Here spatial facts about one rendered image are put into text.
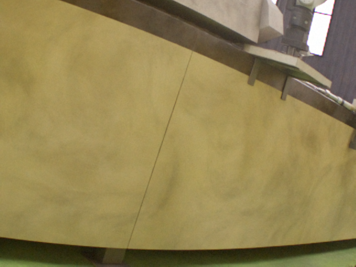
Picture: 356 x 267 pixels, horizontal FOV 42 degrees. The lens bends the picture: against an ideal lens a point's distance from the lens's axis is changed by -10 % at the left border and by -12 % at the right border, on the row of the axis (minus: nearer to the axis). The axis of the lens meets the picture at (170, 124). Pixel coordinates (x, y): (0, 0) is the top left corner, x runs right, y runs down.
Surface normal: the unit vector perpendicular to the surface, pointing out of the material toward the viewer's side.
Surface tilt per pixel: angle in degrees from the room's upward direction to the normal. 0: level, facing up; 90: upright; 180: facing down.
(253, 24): 80
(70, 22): 90
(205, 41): 90
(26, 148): 90
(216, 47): 90
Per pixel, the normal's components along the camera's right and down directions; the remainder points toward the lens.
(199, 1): 0.69, 0.10
